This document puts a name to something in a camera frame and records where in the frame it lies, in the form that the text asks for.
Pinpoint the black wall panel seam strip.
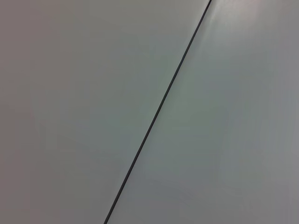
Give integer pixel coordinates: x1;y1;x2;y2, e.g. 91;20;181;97
103;0;213;224

